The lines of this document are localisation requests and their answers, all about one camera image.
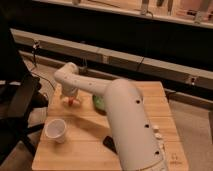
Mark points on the white tube bottle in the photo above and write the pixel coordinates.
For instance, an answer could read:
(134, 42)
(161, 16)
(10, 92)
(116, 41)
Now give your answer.
(159, 138)

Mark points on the red orange pepper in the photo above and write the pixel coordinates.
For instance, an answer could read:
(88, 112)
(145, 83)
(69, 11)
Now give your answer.
(70, 102)

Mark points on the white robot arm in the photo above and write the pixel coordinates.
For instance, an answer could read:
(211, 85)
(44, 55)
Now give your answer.
(132, 132)

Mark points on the black mobile phone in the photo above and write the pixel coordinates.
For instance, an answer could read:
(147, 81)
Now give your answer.
(109, 143)

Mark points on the white paper cup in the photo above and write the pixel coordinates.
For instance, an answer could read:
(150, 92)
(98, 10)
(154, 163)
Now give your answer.
(56, 130)

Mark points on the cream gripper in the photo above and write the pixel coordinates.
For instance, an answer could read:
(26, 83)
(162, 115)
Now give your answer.
(65, 100)

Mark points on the green ceramic bowl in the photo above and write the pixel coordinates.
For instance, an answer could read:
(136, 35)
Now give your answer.
(98, 102)

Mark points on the black office chair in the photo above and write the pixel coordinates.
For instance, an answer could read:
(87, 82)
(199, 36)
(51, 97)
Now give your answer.
(19, 95)

